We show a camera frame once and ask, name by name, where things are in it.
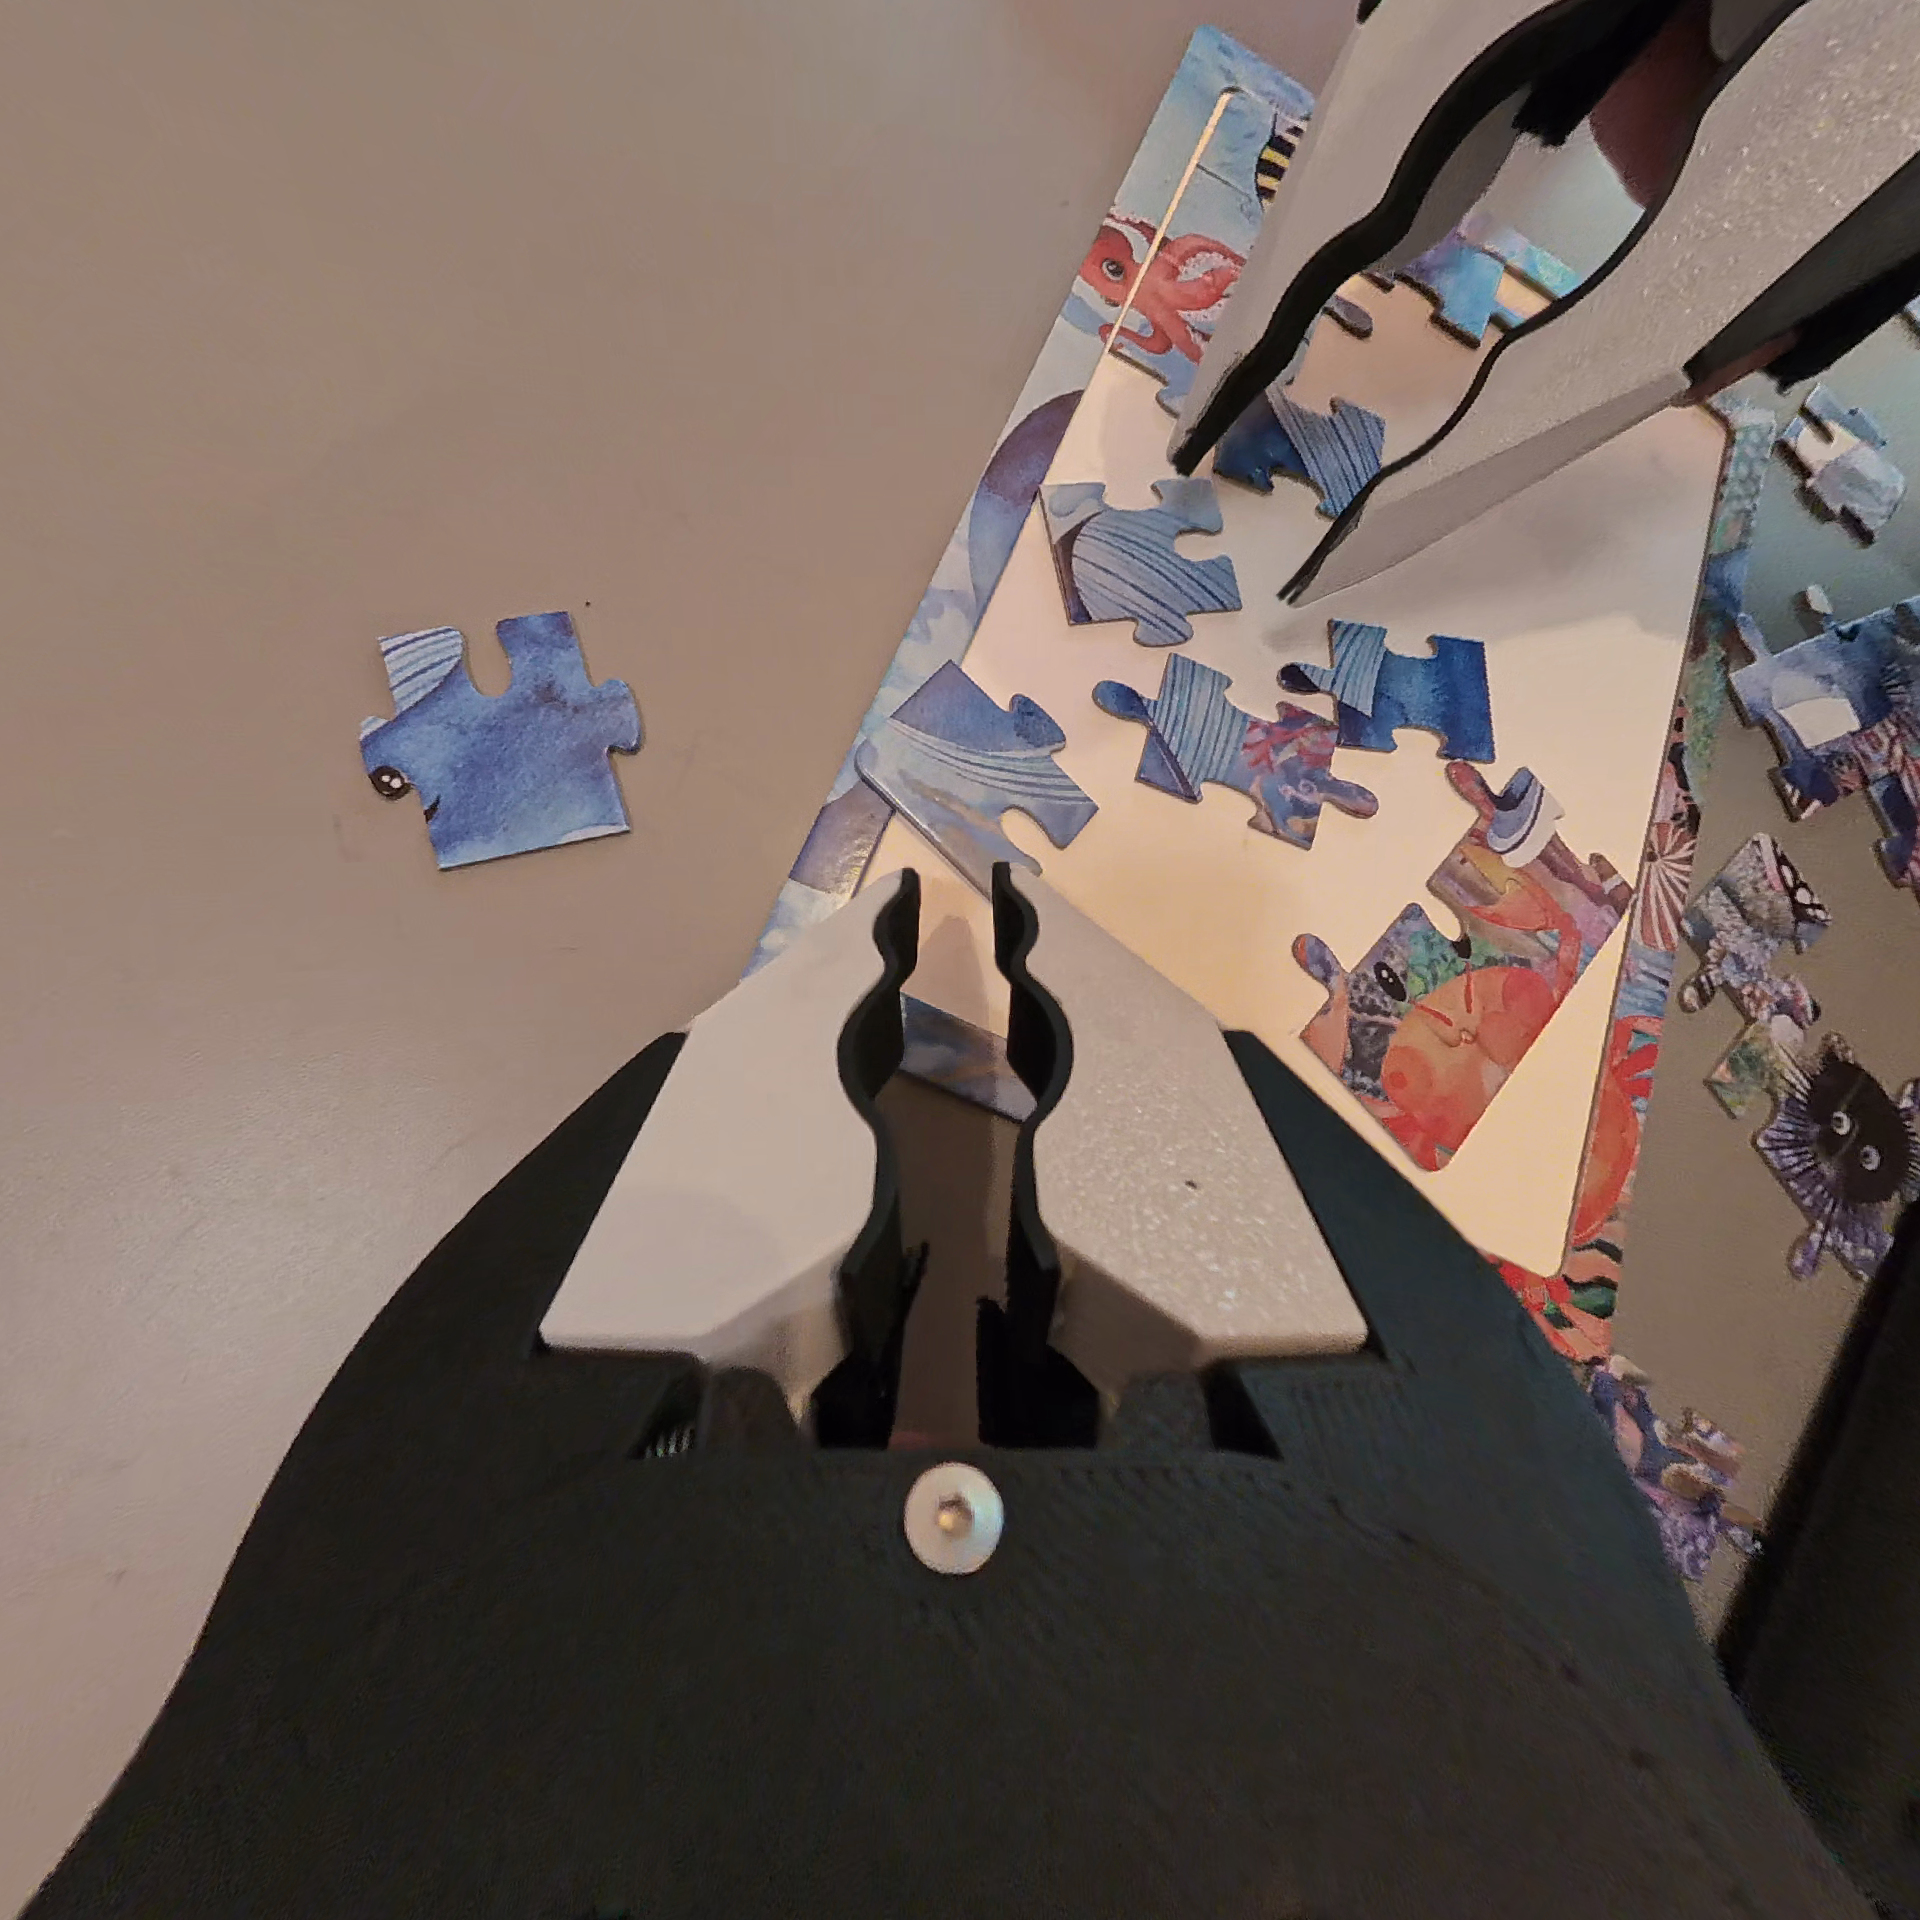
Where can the sea print jigsaw puzzle board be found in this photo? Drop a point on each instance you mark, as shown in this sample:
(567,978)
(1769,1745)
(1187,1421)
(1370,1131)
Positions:
(1573,675)

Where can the pale striped whale fin piece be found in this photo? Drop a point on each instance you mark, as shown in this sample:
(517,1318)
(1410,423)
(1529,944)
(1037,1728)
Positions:
(1154,569)

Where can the dark blue whale eye piece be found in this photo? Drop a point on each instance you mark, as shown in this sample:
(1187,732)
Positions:
(511,751)

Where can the striped fish puzzle piece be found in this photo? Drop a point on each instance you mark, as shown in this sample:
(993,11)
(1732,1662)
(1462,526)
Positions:
(1275,165)

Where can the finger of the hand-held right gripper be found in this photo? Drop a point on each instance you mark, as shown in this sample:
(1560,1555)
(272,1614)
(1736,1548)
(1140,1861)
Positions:
(1352,135)
(1696,254)

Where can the pink coral seahorse puzzle piece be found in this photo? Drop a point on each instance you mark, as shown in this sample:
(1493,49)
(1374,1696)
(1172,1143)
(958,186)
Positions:
(1298,779)

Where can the red octopus head puzzle piece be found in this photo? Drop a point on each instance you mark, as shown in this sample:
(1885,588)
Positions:
(1193,300)

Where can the grey blue white puzzle piece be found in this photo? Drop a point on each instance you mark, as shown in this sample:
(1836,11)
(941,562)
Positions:
(1829,751)

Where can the purple blue edge puzzle piece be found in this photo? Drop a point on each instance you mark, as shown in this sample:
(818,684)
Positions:
(1501,278)

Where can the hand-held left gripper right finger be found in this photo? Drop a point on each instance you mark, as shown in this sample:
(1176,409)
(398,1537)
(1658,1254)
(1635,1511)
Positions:
(1202,1201)

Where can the striped whale belly puzzle piece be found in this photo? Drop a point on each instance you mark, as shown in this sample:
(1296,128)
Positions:
(1186,720)

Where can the dark blue striped whale piece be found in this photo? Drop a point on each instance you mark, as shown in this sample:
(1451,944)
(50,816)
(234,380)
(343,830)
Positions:
(1327,451)

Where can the joined orange crab puzzle pieces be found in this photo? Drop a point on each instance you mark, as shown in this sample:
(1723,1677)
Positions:
(1439,1036)

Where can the dark blue striped puzzle piece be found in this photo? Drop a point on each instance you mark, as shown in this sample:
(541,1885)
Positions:
(1426,698)

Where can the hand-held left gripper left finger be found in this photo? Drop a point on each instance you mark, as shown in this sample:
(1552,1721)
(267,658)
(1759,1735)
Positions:
(704,1201)

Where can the blue swoosh corner puzzle piece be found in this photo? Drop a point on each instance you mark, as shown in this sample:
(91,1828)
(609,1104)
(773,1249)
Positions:
(961,764)

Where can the black spiny fish puzzle piece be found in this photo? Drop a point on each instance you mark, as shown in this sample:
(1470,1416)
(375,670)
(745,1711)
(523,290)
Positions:
(1836,1154)

